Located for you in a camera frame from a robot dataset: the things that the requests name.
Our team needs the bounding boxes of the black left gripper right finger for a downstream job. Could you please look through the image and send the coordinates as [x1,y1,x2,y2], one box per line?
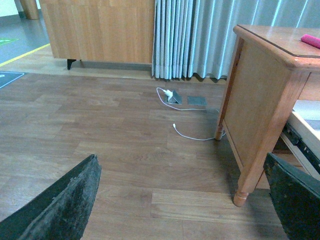
[263,153,320,240]

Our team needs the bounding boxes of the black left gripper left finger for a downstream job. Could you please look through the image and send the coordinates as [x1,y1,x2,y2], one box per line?
[0,154,102,240]

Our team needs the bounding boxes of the wooden drawer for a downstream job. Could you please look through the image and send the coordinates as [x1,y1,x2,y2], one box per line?
[280,100,320,180]

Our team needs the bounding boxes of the pink marker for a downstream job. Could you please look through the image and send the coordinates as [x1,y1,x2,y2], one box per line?
[300,34,320,49]

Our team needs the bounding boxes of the wooden nightstand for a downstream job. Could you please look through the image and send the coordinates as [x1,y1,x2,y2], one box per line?
[215,24,320,207]

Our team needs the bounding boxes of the closed floor socket plate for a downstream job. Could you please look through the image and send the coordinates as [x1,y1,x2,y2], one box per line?
[187,96,207,106]

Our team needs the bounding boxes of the open floor socket box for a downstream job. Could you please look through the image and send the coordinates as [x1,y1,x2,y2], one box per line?
[164,90,183,105]

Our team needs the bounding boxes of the white plug adapter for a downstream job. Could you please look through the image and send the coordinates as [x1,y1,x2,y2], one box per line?
[163,89,173,99]

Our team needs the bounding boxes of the grey pleated curtain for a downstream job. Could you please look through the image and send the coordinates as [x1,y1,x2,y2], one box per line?
[151,0,320,80]

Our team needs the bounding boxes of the large wooden cabinet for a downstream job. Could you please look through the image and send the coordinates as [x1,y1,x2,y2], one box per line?
[39,0,156,64]

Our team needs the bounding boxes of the white charging cable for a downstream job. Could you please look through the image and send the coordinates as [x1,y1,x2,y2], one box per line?
[156,87,227,142]

